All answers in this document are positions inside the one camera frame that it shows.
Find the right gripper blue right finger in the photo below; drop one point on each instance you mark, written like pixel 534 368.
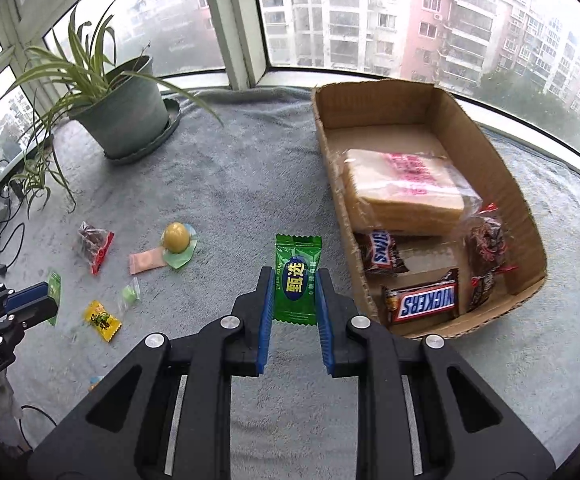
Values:
pixel 423 411

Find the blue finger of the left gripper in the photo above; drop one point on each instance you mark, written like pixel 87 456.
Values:
pixel 14 321
pixel 9 299

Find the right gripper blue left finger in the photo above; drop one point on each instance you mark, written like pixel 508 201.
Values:
pixel 168 399

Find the yellow candy packet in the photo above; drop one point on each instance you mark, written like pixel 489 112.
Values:
pixel 106 324

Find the red date snack packet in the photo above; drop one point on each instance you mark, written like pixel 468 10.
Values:
pixel 94 244

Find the small light green candy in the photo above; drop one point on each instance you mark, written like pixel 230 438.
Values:
pixel 130 294

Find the Snickers bar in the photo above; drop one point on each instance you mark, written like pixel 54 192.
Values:
pixel 379 253
pixel 405 304

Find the pink candy packet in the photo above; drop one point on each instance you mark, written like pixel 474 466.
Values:
pixel 146 261

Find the black patterned candy packet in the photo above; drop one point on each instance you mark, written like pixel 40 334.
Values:
pixel 481 289

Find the yellow green jelly cup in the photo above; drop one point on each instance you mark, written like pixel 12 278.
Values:
pixel 179 241

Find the dark date snack packet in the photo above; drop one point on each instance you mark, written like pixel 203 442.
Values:
pixel 486 244

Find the green candy packet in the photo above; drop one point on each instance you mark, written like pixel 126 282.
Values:
pixel 296 262

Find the packaged bread loaf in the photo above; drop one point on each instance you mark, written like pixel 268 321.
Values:
pixel 403 193

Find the grey towel mat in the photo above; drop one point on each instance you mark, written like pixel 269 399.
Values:
pixel 240 180

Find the brown cardboard box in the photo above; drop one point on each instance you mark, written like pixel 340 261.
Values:
pixel 397 116

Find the green plant pot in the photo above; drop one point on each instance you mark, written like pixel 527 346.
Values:
pixel 129 117

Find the spider plant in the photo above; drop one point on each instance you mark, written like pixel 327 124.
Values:
pixel 81 68

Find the white window frame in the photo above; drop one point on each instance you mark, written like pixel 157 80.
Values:
pixel 240 35

